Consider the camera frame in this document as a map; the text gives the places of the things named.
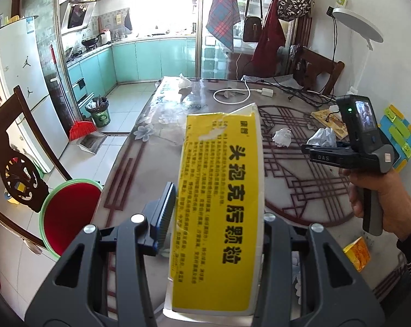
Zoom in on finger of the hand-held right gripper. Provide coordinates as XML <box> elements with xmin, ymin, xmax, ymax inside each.
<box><xmin>301</xmin><ymin>141</ymin><xmax>351</xmax><ymax>155</ymax></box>

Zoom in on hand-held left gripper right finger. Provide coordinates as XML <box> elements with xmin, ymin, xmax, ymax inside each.
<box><xmin>251</xmin><ymin>211</ymin><xmax>385</xmax><ymax>327</ymax></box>

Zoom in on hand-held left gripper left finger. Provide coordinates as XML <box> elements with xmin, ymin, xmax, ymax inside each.
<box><xmin>24</xmin><ymin>181</ymin><xmax>177</xmax><ymax>327</ymax></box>

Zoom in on large white paper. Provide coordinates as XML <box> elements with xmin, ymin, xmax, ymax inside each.
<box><xmin>308</xmin><ymin>128</ymin><xmax>337</xmax><ymax>149</ymax></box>

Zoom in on yellow medicine box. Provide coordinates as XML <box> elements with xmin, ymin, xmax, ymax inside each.
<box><xmin>163</xmin><ymin>103</ymin><xmax>269</xmax><ymax>319</ymax></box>

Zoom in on red bucket with green rim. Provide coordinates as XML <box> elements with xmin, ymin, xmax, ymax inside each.
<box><xmin>40</xmin><ymin>179</ymin><xmax>104</xmax><ymax>259</ymax></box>

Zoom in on green trash can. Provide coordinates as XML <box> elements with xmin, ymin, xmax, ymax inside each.
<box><xmin>85</xmin><ymin>96</ymin><xmax>111</xmax><ymax>128</ymax></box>

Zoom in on person's right hand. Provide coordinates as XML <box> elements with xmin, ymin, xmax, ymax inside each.
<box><xmin>349</xmin><ymin>168</ymin><xmax>411</xmax><ymax>242</ymax></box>

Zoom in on small crumpled white paper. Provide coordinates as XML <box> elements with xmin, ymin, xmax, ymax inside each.
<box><xmin>272</xmin><ymin>128</ymin><xmax>293</xmax><ymax>147</ymax></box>

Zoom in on blue toy tablet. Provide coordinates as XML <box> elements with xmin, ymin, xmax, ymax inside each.
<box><xmin>377</xmin><ymin>105</ymin><xmax>411</xmax><ymax>174</ymax></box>

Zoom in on clear plastic sheet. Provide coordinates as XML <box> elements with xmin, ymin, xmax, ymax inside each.
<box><xmin>243</xmin><ymin>73</ymin><xmax>305</xmax><ymax>91</ymax></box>

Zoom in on plain dark wooden chair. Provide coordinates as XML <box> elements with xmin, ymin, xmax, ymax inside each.
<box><xmin>292</xmin><ymin>46</ymin><xmax>345</xmax><ymax>96</ymax></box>

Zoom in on yellow orange wrapper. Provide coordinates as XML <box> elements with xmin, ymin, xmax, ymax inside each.
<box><xmin>343</xmin><ymin>237</ymin><xmax>371</xmax><ymax>273</ymax></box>

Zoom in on white dustpan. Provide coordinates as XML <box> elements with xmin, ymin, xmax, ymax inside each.
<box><xmin>76</xmin><ymin>133</ymin><xmax>107</xmax><ymax>154</ymax></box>

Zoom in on white round desk lamp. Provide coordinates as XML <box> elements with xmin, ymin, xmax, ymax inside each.
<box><xmin>332</xmin><ymin>8</ymin><xmax>385</xmax><ymax>92</ymax></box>

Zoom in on dark red apron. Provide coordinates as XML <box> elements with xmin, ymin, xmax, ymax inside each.
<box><xmin>252</xmin><ymin>0</ymin><xmax>287</xmax><ymax>63</ymax></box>

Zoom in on red broom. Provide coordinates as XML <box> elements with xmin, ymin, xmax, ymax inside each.
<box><xmin>49</xmin><ymin>45</ymin><xmax>98</xmax><ymax>142</ymax></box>

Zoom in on translucent storage drawers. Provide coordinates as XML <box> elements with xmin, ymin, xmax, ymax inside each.
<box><xmin>203</xmin><ymin>37</ymin><xmax>231</xmax><ymax>79</ymax></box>

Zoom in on brown handbag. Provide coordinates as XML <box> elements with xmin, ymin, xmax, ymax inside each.
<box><xmin>243</xmin><ymin>15</ymin><xmax>263</xmax><ymax>43</ymax></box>

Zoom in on patterned black white bag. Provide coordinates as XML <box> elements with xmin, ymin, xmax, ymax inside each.
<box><xmin>277</xmin><ymin>0</ymin><xmax>315</xmax><ymax>21</ymax></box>

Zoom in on carved dark wooden chair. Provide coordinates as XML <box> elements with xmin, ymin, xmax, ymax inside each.
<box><xmin>0</xmin><ymin>85</ymin><xmax>73</xmax><ymax>249</ymax></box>

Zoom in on teal kitchen base cabinets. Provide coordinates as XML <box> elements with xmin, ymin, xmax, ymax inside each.
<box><xmin>67</xmin><ymin>37</ymin><xmax>197</xmax><ymax>104</ymax></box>

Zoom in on plaid cloth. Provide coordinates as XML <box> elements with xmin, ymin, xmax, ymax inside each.
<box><xmin>205</xmin><ymin>0</ymin><xmax>242</xmax><ymax>51</ymax></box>

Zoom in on black wok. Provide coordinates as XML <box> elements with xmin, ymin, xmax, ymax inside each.
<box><xmin>81</xmin><ymin>32</ymin><xmax>105</xmax><ymax>46</ymax></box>

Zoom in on white refrigerator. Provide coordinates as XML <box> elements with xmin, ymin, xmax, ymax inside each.
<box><xmin>0</xmin><ymin>15</ymin><xmax>70</xmax><ymax>174</ymax></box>

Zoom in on range hood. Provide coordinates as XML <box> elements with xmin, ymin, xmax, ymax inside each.
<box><xmin>60</xmin><ymin>0</ymin><xmax>97</xmax><ymax>35</ymax></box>

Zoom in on white cable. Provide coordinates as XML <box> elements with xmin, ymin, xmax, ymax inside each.
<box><xmin>214</xmin><ymin>53</ymin><xmax>262</xmax><ymax>104</ymax></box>

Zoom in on black cable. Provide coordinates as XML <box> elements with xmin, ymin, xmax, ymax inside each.
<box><xmin>243</xmin><ymin>7</ymin><xmax>342</xmax><ymax>104</ymax></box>

